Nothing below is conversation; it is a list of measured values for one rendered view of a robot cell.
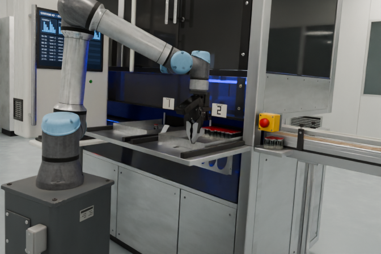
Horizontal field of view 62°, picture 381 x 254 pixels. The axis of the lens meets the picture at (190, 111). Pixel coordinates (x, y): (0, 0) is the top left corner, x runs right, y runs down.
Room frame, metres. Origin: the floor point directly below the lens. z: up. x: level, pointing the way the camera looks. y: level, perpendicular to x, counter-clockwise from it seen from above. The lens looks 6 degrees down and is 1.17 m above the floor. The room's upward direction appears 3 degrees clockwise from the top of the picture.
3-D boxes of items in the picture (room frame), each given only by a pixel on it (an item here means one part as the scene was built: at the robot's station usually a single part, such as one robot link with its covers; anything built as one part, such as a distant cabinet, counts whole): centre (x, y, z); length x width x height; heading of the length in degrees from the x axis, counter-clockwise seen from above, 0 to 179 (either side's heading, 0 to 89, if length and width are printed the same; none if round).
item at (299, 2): (1.75, -0.60, 1.50); 0.85 x 0.01 x 0.59; 139
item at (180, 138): (1.43, -0.07, 0.90); 0.34 x 0.26 x 0.04; 140
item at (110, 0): (2.22, 0.67, 1.50); 0.49 x 0.01 x 0.59; 49
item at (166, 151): (1.49, 0.10, 0.87); 0.70 x 0.48 x 0.02; 49
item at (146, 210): (2.43, 0.17, 0.44); 2.06 x 1.00 x 0.88; 49
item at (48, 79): (1.87, 0.75, 1.19); 0.50 x 0.19 x 0.78; 139
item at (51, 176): (1.05, 0.42, 0.84); 0.15 x 0.15 x 0.10
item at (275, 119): (1.36, -0.34, 0.99); 0.08 x 0.07 x 0.07; 139
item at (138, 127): (1.66, 0.18, 0.90); 0.34 x 0.26 x 0.04; 139
